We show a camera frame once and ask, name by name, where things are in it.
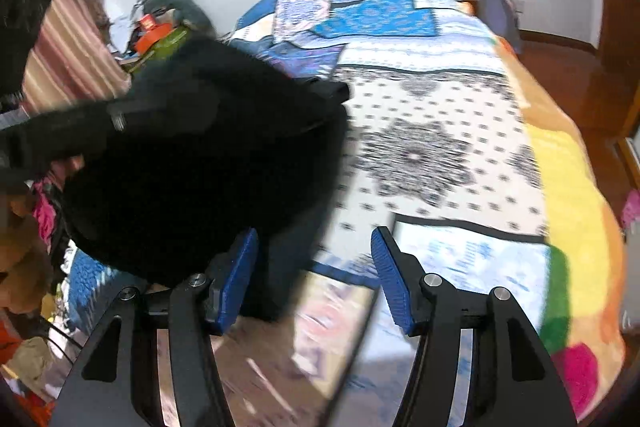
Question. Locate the green patterned storage box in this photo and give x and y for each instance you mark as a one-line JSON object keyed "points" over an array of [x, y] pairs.
{"points": [[161, 50]]}

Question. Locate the orange round tin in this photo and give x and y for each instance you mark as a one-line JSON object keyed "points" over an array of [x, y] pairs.
{"points": [[151, 33]]}

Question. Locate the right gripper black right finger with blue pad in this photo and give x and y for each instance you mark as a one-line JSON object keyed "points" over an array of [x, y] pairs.
{"points": [[513, 379]]}

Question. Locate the black pants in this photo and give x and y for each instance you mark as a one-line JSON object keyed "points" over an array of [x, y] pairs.
{"points": [[239, 146]]}

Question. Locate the yellow orange fleece blanket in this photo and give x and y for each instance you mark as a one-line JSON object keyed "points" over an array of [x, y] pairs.
{"points": [[581, 327]]}

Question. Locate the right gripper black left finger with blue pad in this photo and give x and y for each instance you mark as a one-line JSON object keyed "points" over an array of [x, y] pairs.
{"points": [[115, 380]]}

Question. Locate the dark blue bag by wall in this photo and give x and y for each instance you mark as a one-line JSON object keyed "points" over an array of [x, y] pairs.
{"points": [[501, 17]]}

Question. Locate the striped maroon curtain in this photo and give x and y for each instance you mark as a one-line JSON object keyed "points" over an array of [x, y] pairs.
{"points": [[70, 62]]}

